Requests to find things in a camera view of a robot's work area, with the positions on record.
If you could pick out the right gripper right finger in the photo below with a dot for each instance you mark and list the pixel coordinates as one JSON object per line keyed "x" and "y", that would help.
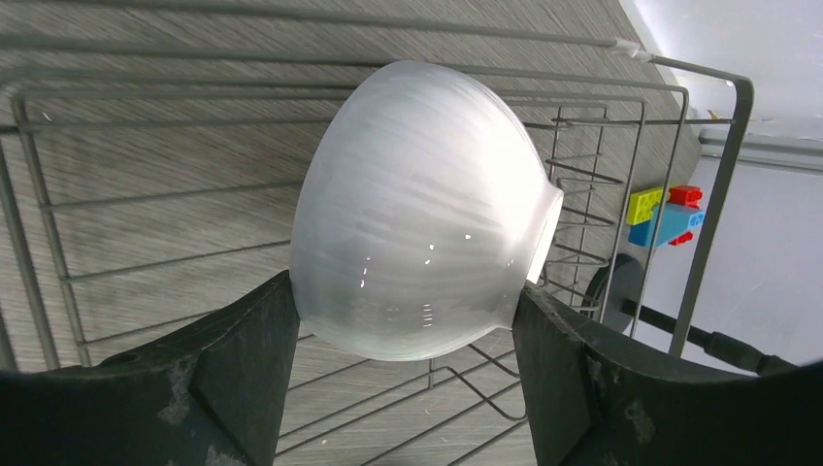
{"x": 594, "y": 396}

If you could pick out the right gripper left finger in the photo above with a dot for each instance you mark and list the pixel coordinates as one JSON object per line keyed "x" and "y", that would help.
{"x": 209, "y": 393}

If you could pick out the wire dish rack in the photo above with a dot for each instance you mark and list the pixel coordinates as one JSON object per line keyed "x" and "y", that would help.
{"x": 152, "y": 151}

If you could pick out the white ceramic bowl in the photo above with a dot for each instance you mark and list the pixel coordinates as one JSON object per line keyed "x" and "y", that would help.
{"x": 425, "y": 211}

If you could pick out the colourful toy blocks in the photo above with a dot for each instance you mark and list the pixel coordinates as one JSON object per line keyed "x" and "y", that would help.
{"x": 676, "y": 215}

